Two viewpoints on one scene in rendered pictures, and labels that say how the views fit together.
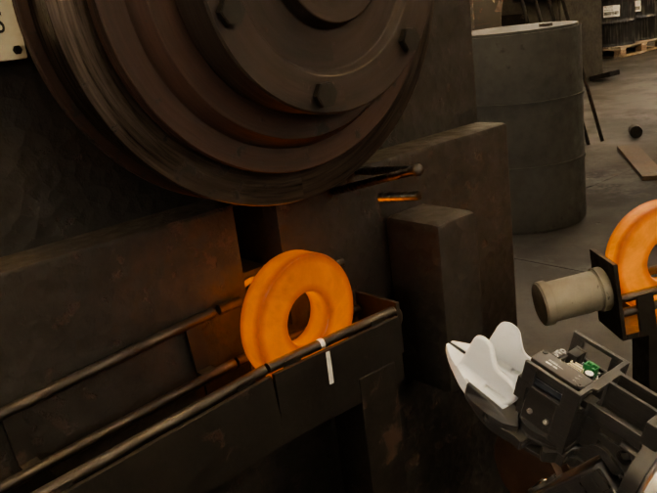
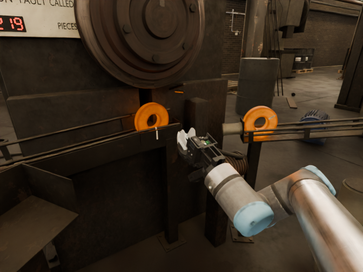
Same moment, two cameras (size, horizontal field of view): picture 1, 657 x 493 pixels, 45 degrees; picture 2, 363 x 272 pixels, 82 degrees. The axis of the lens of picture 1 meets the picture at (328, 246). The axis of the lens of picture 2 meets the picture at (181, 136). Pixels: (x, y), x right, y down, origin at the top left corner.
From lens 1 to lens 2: 0.20 m
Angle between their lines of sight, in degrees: 9
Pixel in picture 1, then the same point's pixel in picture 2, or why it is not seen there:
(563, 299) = (228, 129)
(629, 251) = (249, 119)
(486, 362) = (183, 137)
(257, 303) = (138, 114)
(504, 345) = (191, 134)
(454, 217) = (201, 101)
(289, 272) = (149, 107)
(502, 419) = (182, 152)
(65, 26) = (84, 27)
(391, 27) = (180, 42)
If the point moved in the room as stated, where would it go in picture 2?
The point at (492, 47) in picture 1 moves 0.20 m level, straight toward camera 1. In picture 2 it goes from (251, 62) to (250, 63)
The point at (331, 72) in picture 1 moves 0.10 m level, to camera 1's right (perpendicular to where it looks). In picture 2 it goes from (159, 52) to (189, 52)
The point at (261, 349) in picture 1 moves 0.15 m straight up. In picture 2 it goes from (138, 126) to (135, 89)
